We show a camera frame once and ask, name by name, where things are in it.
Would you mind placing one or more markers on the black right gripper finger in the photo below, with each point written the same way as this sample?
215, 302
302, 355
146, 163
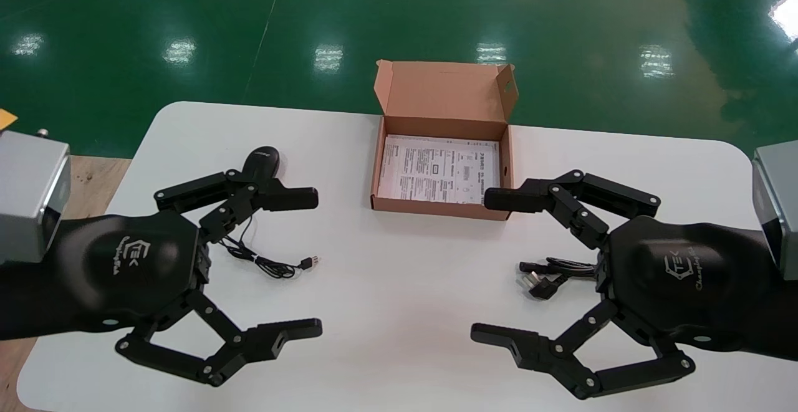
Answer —
517, 199
536, 346

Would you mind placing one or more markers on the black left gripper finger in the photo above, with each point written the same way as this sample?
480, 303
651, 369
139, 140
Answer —
262, 343
290, 199

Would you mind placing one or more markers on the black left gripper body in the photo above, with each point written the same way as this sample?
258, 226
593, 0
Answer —
124, 262

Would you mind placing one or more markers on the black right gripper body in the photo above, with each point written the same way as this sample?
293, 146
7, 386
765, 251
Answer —
679, 275

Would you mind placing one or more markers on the right robot arm silver black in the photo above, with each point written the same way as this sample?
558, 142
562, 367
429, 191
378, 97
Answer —
779, 200

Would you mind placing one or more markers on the left robot arm silver black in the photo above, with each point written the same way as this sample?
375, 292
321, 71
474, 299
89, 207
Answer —
28, 194

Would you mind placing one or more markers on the brown cardboard storage box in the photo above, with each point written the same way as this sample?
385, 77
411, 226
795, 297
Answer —
446, 97

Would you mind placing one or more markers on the white printed paper manual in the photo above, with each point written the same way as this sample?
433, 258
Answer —
436, 169

